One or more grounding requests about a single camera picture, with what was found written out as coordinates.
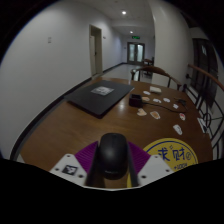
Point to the beige paper pad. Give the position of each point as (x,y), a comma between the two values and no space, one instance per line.
(155,89)

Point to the wood-topped black metal railing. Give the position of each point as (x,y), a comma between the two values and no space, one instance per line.
(208,75)

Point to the small black box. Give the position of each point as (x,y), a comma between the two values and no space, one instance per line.
(135,100)

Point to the small red-white sticker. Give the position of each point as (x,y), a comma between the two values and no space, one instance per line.
(182,116)

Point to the small peach sticker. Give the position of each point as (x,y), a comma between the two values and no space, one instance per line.
(155,114)
(141,112)

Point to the black computer mouse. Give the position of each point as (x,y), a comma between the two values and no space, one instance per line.
(112,153)

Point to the glass double door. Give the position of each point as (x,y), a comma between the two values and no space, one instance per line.
(136,53)

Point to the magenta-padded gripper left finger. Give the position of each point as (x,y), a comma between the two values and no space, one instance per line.
(85,156)

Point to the yellow round mouse pad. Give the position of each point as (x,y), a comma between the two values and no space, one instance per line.
(173,151)

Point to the dark framed window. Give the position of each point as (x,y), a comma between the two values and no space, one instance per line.
(203,66)

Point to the white side door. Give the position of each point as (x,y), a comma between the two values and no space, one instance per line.
(96,50)

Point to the green exit sign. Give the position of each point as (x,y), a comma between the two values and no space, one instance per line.
(136,37)

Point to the wooden armchair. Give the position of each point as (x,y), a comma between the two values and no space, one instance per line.
(156,70)

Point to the round ceiling light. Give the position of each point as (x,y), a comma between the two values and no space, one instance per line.
(130,32)
(124,12)

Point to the black closed laptop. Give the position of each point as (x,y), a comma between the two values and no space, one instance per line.
(96,96)

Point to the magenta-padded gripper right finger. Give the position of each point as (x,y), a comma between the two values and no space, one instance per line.
(141,159)

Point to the long white paper strip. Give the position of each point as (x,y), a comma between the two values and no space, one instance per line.
(202,125)

